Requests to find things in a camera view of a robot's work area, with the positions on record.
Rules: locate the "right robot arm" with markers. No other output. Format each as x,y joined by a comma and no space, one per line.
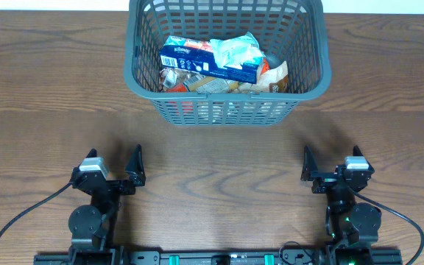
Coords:
352,225

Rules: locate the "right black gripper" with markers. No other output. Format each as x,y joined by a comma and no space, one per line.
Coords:
325,179

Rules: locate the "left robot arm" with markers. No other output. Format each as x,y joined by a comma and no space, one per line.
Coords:
92,226

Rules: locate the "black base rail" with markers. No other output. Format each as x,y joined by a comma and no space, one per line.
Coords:
286,256

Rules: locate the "orange biscuit roll package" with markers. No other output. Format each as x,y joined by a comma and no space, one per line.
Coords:
203,84

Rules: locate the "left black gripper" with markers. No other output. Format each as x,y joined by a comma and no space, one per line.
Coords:
135,173

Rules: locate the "grey plastic slotted basket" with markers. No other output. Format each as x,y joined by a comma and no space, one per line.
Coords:
288,31

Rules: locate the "teal snack pack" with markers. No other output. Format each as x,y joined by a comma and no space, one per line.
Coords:
237,51

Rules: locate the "beige cookie snack pouch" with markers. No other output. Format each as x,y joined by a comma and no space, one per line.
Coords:
170,77

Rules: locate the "Kleenex tissue multipack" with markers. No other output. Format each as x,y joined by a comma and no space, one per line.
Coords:
197,56

